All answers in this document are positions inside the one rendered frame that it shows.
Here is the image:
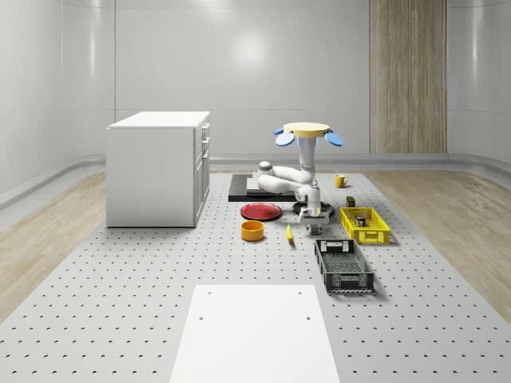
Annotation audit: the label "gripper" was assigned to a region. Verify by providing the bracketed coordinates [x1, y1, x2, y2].
[297, 207, 331, 237]

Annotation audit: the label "black plate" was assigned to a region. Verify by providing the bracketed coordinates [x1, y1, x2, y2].
[292, 200, 335, 217]

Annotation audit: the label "red plate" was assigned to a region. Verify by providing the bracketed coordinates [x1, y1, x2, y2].
[240, 202, 283, 222]

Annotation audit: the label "yellow basket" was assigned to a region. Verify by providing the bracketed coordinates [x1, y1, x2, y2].
[339, 207, 391, 245]

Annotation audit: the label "yellow bowl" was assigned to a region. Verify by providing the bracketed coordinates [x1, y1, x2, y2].
[240, 220, 265, 242]

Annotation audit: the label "dark grey basket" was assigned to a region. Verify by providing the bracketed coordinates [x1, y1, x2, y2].
[313, 238, 376, 295]

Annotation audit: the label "black stove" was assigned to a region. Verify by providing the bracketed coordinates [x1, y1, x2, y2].
[228, 172, 299, 203]

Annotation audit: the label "white board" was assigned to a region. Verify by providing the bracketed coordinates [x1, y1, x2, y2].
[168, 284, 342, 383]

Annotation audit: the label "white cabinet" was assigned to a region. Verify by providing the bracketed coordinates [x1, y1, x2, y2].
[105, 110, 212, 229]

